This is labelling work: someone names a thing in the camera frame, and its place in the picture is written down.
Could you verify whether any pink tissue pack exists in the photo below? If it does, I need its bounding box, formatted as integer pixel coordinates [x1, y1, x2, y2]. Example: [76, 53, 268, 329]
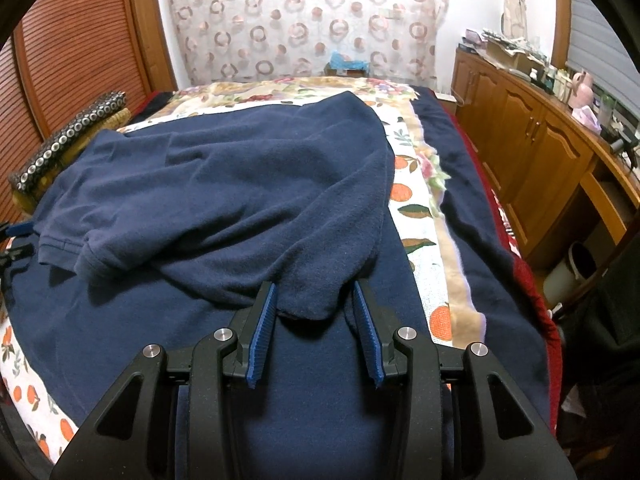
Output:
[571, 105, 604, 134]

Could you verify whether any wooden window frame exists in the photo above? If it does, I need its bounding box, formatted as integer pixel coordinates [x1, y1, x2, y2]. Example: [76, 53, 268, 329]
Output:
[549, 0, 575, 70]

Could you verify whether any wooden louvered wardrobe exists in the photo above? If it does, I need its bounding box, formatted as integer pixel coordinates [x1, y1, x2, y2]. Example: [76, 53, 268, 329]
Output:
[0, 0, 177, 223]

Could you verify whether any open cardboard box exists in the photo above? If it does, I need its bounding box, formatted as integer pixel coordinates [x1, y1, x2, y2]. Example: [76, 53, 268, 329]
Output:
[481, 39, 532, 75]

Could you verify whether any dark circle-patterned pillow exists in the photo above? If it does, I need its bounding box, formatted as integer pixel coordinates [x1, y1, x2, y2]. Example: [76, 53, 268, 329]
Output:
[7, 90, 129, 196]

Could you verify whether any navy blanket with red edge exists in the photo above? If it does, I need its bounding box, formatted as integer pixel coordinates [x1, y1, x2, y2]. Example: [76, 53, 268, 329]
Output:
[412, 85, 565, 436]

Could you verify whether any navy T-shirt with orange print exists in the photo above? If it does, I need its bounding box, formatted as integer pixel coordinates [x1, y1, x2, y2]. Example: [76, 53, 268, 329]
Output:
[2, 91, 432, 480]

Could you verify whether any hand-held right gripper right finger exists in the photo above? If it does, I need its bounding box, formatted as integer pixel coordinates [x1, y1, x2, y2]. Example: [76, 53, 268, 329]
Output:
[352, 280, 578, 480]

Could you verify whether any sheer circle-patterned curtain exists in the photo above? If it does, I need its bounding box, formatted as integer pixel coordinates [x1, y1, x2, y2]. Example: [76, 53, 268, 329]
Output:
[164, 0, 452, 89]

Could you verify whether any grey window blind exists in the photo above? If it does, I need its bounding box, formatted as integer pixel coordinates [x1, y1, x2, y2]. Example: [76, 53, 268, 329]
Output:
[567, 0, 640, 113]

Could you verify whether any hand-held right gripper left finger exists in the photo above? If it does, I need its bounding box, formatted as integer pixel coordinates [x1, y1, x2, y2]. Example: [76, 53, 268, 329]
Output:
[50, 281, 278, 480]

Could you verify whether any pink ceramic jug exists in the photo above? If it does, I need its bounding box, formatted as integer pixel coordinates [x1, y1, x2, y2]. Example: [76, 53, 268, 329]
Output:
[570, 70, 597, 109]

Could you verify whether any white waste bin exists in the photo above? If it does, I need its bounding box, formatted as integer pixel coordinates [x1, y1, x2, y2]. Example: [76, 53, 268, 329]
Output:
[542, 241, 599, 304]

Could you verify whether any wooden sideboard cabinet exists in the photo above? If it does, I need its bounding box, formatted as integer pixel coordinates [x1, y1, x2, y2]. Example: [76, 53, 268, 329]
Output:
[450, 47, 640, 262]

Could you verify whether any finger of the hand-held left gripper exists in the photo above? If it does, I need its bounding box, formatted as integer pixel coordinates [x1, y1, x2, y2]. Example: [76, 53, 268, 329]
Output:
[0, 241, 34, 292]
[0, 220, 37, 239]

